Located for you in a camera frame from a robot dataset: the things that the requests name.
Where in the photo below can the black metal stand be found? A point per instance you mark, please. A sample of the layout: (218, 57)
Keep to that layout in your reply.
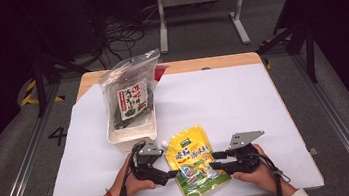
(309, 51)
(40, 84)

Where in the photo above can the yellow green spout pouch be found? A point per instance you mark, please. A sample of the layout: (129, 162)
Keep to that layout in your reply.
(194, 166)

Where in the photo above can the clear bag of dark seaweed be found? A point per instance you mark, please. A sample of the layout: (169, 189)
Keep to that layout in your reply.
(130, 96)

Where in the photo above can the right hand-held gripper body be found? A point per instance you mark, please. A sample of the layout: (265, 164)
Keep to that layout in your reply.
(247, 159)

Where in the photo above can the white divided storage box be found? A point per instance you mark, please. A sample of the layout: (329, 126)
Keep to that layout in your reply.
(131, 135)

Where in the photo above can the white table sheet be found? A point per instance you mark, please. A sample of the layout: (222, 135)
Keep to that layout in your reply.
(230, 104)

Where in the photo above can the person's right hand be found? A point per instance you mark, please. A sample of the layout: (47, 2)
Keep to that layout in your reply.
(264, 177)

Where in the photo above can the aluminium floor rail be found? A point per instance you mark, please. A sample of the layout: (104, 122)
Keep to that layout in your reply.
(26, 163)
(340, 124)

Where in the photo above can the person's left hand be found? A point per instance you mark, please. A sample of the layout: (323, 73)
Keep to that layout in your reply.
(129, 185)

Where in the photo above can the yellow black hazard tape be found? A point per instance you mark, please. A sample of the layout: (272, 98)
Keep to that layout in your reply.
(29, 94)

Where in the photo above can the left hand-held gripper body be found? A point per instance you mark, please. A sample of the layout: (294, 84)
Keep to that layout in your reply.
(146, 168)

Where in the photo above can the red snack packet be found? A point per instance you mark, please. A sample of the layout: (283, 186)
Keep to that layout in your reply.
(160, 73)

